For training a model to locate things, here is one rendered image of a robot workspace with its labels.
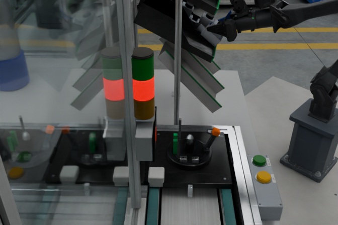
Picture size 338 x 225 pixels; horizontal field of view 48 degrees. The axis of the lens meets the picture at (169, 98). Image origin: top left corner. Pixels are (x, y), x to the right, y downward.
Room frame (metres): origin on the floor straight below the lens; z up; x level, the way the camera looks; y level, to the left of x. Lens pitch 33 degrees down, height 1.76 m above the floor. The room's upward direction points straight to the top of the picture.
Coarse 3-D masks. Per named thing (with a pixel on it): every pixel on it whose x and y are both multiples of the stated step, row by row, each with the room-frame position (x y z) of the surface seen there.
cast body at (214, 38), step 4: (216, 20) 1.16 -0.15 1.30; (212, 24) 1.13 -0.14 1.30; (200, 28) 1.16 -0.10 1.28; (204, 28) 1.16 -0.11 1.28; (204, 32) 1.14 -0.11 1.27; (208, 32) 1.14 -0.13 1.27; (204, 36) 1.14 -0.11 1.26; (208, 36) 1.13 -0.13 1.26; (212, 36) 1.13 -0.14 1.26; (216, 36) 1.13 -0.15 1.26; (220, 36) 1.15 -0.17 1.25; (208, 40) 1.13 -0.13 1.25; (212, 40) 1.13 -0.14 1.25; (216, 40) 1.13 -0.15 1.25; (220, 40) 1.13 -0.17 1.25; (212, 44) 1.13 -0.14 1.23; (216, 44) 1.12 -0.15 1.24
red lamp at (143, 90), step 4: (132, 80) 0.69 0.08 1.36; (136, 80) 0.68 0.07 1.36; (148, 80) 0.68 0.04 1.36; (152, 80) 0.69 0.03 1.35; (136, 84) 0.68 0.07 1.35; (140, 84) 0.68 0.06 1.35; (144, 84) 0.68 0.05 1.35; (148, 84) 0.68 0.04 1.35; (152, 84) 0.69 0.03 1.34; (136, 88) 0.68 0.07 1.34; (140, 88) 0.68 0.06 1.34; (144, 88) 0.68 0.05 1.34; (148, 88) 0.68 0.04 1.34; (152, 88) 0.69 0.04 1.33; (136, 92) 0.68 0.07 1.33; (140, 92) 0.68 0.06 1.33; (144, 92) 0.68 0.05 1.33; (148, 92) 0.68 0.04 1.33; (152, 92) 0.69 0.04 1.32; (136, 96) 0.68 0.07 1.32; (140, 96) 0.68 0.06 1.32; (144, 96) 0.68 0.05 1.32; (148, 96) 0.68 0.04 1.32; (152, 96) 0.69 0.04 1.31; (140, 100) 0.68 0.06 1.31; (144, 100) 0.68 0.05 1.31
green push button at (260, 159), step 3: (255, 156) 0.88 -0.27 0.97; (258, 156) 0.88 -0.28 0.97; (261, 156) 0.88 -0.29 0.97; (255, 159) 0.87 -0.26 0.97; (258, 159) 0.87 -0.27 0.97; (261, 159) 0.87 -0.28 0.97; (264, 159) 0.87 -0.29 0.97; (255, 162) 0.86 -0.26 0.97; (258, 162) 0.86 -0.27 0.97; (261, 162) 0.86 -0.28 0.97; (264, 162) 0.86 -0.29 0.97; (258, 165) 0.85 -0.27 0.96; (261, 165) 0.85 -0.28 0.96
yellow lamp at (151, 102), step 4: (136, 100) 0.68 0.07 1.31; (148, 100) 0.68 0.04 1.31; (152, 100) 0.69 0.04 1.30; (136, 104) 0.68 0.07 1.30; (140, 104) 0.68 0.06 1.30; (144, 104) 0.68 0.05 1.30; (148, 104) 0.68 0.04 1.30; (152, 104) 0.69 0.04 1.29; (136, 108) 0.68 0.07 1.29; (140, 108) 0.68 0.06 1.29; (144, 108) 0.68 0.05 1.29; (148, 108) 0.68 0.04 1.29; (152, 108) 0.69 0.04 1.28; (136, 112) 0.68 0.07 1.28; (140, 112) 0.68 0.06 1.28; (144, 112) 0.68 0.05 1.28; (148, 112) 0.68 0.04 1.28; (152, 112) 0.69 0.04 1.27; (136, 116) 0.68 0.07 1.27; (140, 116) 0.68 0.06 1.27; (144, 116) 0.68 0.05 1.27; (148, 116) 0.68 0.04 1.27; (152, 116) 0.69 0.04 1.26
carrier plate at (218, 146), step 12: (168, 132) 1.00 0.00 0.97; (192, 132) 1.00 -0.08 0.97; (204, 132) 1.00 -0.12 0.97; (156, 144) 0.94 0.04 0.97; (168, 144) 0.94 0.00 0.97; (216, 144) 0.94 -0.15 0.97; (156, 156) 0.88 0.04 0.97; (216, 156) 0.88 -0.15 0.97; (168, 168) 0.83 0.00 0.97; (204, 168) 0.83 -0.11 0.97; (216, 168) 0.83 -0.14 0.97; (228, 168) 0.83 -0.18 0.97; (168, 180) 0.78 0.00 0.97; (180, 180) 0.78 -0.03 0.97; (192, 180) 0.78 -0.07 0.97; (204, 180) 0.78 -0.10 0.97; (216, 180) 0.78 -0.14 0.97; (228, 180) 0.78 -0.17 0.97
